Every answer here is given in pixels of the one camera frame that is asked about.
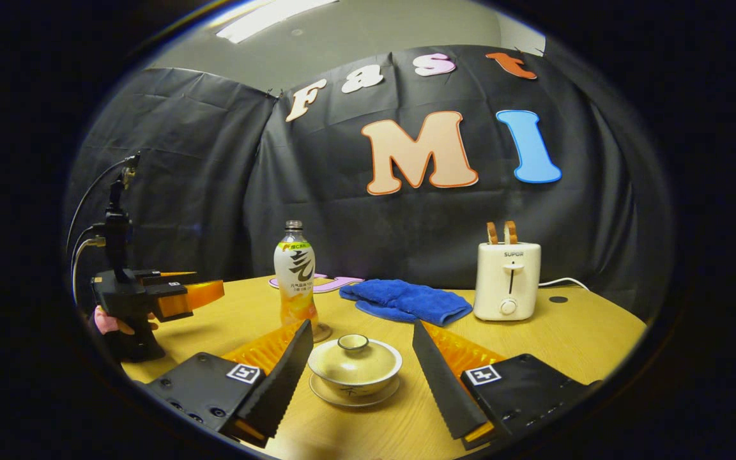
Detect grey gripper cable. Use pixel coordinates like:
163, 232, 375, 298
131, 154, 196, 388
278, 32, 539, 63
72, 236, 107, 305

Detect purple paper cutout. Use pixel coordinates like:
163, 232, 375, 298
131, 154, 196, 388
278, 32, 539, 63
269, 273, 365, 294

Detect clear water bottle white label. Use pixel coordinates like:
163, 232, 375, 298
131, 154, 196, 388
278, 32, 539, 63
273, 220, 319, 333

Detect white toaster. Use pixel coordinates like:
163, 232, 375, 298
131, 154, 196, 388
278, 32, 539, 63
473, 241, 542, 322

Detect cream teacup lid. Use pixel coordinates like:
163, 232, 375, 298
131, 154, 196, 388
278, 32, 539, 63
312, 333, 398, 384

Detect cream teacup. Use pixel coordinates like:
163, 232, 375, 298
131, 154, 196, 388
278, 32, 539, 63
308, 348, 403, 397

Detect white toaster cable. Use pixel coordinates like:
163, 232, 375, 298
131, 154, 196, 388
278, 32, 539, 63
539, 277, 590, 292

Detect blue towel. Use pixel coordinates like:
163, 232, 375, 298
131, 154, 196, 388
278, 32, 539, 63
339, 279, 473, 327

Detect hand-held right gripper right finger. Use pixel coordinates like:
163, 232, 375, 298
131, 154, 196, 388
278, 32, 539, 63
411, 319, 602, 451

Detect cream saucer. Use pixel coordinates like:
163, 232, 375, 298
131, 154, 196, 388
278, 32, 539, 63
309, 374, 401, 408

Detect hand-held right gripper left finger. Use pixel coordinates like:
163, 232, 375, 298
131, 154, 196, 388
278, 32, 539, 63
144, 319, 314, 448

